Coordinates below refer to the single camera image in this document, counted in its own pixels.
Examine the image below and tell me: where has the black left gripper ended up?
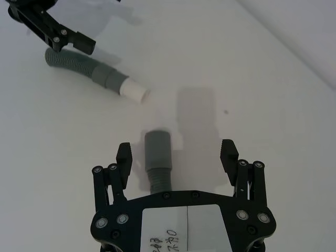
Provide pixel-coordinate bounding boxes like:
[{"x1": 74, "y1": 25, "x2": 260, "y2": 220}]
[{"x1": 7, "y1": 0, "x2": 96, "y2": 56}]

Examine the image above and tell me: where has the grey corrugated hose white tip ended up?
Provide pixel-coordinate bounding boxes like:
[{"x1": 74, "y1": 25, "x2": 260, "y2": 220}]
[{"x1": 44, "y1": 47, "x2": 151, "y2": 105}]

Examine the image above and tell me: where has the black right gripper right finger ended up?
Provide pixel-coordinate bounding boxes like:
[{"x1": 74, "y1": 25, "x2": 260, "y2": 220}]
[{"x1": 219, "y1": 139, "x2": 266, "y2": 203}]

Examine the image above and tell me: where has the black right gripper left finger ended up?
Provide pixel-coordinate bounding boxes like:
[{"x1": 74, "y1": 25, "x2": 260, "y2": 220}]
[{"x1": 91, "y1": 142, "x2": 133, "y2": 209}]

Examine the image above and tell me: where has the grey corrugated hose grey cuff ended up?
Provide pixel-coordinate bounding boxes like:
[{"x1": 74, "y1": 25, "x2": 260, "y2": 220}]
[{"x1": 144, "y1": 129, "x2": 173, "y2": 195}]

